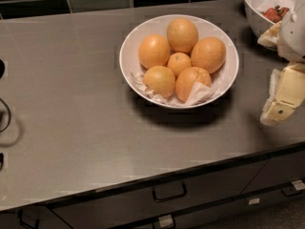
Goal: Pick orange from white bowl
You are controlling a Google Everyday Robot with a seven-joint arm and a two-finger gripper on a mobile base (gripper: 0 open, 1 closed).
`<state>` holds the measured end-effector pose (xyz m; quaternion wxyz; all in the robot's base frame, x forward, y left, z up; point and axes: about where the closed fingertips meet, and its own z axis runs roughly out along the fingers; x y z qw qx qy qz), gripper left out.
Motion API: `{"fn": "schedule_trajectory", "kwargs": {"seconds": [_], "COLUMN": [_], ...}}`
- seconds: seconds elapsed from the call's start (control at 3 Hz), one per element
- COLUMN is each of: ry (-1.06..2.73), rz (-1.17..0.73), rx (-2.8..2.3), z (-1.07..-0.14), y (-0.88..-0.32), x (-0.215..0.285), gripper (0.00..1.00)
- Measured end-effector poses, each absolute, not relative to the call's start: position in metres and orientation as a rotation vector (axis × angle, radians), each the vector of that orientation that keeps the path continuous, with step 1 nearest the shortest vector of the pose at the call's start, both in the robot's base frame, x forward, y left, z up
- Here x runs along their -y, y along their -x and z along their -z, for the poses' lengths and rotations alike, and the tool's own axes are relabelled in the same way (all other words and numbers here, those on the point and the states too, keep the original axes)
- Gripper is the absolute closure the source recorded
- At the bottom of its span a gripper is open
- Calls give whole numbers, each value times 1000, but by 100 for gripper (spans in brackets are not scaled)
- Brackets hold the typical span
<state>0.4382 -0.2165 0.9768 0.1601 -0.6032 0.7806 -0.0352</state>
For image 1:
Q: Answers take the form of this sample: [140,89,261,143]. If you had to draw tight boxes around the white bowl of strawberries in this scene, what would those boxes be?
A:
[244,0,275,39]

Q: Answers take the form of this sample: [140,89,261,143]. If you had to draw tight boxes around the small centre orange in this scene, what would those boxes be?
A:
[167,52,192,76]

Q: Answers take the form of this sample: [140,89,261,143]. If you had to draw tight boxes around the middle dark drawer front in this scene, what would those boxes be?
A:
[54,161,264,229]

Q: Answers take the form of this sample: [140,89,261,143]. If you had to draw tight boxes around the black drawer handle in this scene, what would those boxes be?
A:
[17,209,40,229]
[152,181,188,202]
[281,179,305,198]

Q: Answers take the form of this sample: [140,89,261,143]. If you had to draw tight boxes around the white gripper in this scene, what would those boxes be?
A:
[257,0,305,126]

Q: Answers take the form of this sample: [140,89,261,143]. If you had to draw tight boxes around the black right drawer handle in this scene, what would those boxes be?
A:
[281,179,305,198]

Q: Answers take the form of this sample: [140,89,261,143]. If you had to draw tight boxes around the right dark drawer front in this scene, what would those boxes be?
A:
[243,151,305,193]

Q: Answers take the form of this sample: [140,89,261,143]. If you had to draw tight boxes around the black middle drawer handle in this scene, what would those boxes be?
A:
[152,181,188,202]

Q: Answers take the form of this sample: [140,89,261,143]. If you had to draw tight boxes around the white paper napkin in bowl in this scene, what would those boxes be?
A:
[129,70,232,109]

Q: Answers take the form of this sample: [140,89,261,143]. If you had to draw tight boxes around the red strawberries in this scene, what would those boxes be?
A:
[262,5,290,23]

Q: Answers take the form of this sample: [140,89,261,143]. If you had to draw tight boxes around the large white bowl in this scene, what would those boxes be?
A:
[119,14,239,99]

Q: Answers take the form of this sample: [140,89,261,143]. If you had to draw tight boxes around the lower drawer handle with label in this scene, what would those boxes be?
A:
[152,215,175,229]

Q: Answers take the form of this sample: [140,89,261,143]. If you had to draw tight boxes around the dark drawer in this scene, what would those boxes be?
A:
[243,151,305,193]
[54,161,264,229]

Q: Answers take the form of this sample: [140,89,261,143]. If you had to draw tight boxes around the black left drawer handle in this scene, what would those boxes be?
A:
[17,209,40,229]

